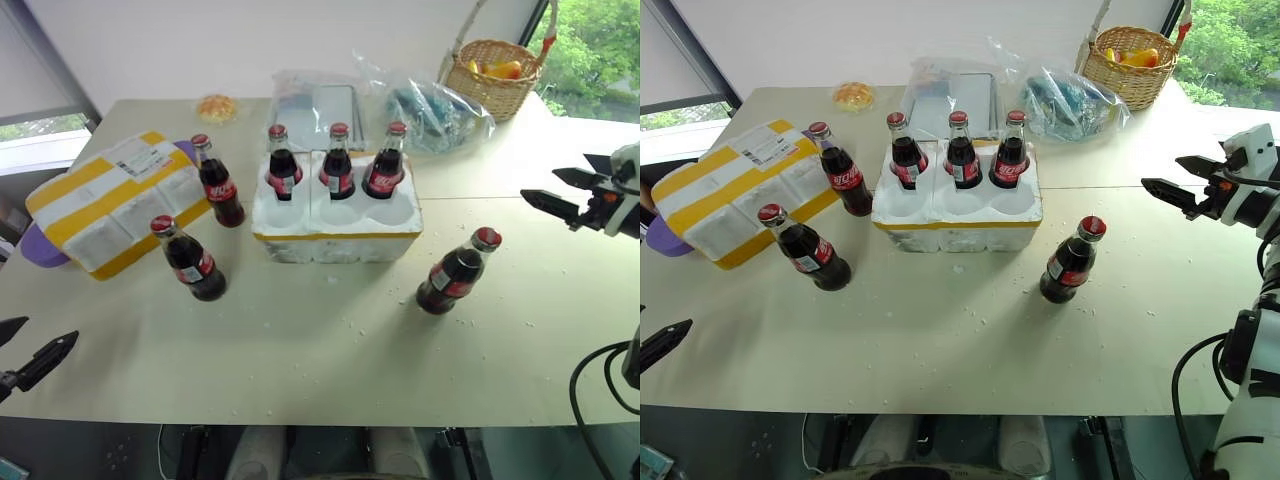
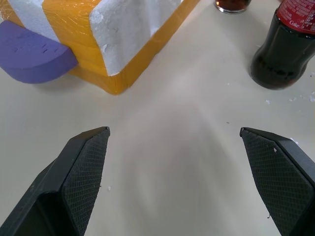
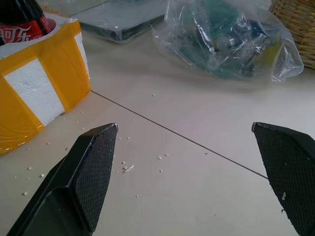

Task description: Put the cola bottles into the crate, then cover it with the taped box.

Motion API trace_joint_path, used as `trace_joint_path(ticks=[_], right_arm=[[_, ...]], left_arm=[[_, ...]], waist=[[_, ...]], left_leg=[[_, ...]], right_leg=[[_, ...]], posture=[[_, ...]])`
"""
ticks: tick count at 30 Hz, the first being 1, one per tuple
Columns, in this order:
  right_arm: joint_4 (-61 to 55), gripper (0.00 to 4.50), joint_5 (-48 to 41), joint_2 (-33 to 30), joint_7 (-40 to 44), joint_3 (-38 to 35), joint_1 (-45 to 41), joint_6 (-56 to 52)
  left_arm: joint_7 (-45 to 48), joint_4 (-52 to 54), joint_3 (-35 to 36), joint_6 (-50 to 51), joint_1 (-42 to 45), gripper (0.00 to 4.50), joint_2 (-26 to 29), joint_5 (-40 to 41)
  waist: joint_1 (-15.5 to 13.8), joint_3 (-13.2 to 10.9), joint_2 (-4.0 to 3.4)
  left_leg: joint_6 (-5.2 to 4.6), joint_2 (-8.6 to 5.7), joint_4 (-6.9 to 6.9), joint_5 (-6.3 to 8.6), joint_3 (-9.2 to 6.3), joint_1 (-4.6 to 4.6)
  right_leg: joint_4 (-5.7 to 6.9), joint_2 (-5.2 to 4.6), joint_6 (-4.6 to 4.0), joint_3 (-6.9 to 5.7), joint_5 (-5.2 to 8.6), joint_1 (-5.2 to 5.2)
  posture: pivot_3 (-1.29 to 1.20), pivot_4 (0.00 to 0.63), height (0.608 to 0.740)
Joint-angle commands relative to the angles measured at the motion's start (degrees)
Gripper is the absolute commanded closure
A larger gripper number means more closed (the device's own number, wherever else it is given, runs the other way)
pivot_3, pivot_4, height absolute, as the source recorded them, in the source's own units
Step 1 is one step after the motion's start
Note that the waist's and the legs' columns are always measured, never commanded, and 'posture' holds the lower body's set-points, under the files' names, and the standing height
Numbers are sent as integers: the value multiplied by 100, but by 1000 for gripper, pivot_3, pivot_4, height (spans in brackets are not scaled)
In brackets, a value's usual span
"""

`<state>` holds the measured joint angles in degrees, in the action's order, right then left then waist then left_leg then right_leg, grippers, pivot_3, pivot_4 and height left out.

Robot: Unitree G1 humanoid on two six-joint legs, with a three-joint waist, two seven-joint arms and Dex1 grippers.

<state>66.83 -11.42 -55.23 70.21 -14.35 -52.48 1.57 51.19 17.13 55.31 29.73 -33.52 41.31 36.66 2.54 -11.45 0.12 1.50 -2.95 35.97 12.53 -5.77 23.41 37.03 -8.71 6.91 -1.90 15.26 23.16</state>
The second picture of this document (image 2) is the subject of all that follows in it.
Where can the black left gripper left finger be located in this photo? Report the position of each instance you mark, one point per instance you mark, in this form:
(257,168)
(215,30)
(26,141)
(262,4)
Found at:
(73,182)

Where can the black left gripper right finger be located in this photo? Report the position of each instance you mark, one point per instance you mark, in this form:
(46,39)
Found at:
(278,177)

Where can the cola bottle red label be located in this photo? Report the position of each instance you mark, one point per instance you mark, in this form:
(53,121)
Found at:
(283,51)

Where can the white styrofoam block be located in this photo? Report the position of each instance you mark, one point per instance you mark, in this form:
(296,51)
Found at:
(118,41)

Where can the glass of cola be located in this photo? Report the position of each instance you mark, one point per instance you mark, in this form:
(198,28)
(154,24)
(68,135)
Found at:
(231,6)

